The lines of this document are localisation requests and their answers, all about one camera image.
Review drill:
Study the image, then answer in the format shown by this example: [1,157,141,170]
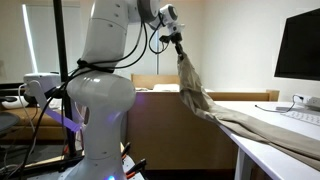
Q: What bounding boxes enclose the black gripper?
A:
[166,31,186,62]

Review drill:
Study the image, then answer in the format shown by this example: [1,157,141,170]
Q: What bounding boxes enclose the beige trousers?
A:
[176,53,320,172]

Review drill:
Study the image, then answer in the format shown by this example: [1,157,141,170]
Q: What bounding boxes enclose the white bed mattress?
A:
[134,83,215,93]

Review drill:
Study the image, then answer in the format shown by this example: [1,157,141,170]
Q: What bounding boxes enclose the black vertical pole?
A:
[52,0,78,158]

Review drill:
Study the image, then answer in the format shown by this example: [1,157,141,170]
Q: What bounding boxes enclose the black computer monitor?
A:
[273,8,320,82]

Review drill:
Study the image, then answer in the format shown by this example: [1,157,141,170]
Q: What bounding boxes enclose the red black pliers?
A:
[120,141,148,178]

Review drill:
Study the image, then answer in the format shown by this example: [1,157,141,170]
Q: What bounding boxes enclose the white power strip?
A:
[294,93,320,112]

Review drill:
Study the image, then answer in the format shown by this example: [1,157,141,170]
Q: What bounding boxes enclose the white standing desk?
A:
[213,99,320,180]

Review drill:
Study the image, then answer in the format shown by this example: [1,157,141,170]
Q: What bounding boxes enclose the light wooden bed frame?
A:
[130,73,181,90]

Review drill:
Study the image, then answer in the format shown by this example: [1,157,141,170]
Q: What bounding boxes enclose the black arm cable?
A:
[68,18,168,75]

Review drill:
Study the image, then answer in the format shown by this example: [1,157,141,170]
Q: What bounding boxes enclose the thin black desk cable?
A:
[254,94,305,114]

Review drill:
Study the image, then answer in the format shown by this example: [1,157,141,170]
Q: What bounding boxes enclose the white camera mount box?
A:
[23,72,84,133]

